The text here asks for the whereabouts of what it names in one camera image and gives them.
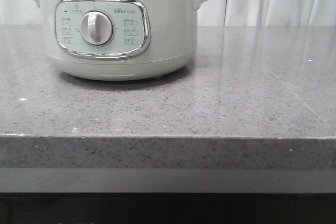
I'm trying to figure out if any pale green electric pot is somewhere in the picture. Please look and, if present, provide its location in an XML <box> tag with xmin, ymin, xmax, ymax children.
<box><xmin>34</xmin><ymin>0</ymin><xmax>208</xmax><ymax>81</ymax></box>

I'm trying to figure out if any white curtain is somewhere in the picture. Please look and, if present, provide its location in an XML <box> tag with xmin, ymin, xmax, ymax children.
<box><xmin>1</xmin><ymin>0</ymin><xmax>335</xmax><ymax>27</ymax></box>

